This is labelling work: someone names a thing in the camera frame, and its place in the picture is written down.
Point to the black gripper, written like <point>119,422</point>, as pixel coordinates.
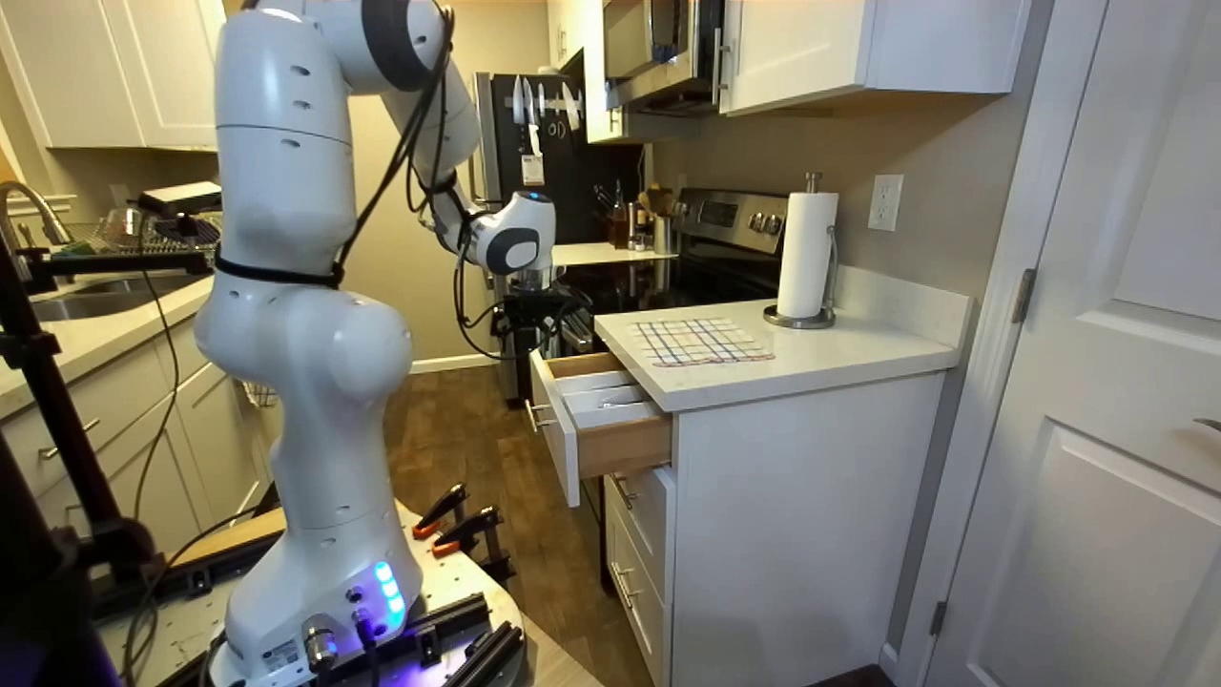
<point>554,318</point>

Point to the white top drawer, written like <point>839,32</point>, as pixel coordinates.
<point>588,453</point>

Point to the white drawer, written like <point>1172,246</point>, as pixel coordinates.
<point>639,560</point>
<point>588,453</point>

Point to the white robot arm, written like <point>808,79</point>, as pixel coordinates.
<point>341,579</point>

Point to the white lower drawer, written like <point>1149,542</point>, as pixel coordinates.
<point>639,560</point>

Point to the white cutlery tray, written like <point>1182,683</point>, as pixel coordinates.
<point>606,398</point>

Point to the plaid dish cloth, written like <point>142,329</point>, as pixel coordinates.
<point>700,342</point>

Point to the black refrigerator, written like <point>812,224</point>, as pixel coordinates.
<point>538,155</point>

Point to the stainless steel stove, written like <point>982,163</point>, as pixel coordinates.
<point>722,246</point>

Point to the paper towel roll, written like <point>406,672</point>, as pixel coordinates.
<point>808,256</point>

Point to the stainless microwave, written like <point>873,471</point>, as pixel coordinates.
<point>662,55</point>

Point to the white kitchen cabinet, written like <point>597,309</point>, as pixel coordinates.
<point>794,483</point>

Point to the white upper cabinet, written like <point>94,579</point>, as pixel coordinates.
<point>803,50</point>

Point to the left counter cabinets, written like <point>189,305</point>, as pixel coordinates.
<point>176,439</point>

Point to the white panel door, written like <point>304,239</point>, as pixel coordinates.
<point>1092,551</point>

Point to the red handled clamp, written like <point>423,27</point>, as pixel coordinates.
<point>448,528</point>

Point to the wall light switch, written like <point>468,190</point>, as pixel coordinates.
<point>886,202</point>

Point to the black camera tripod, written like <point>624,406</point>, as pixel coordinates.
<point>56,459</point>

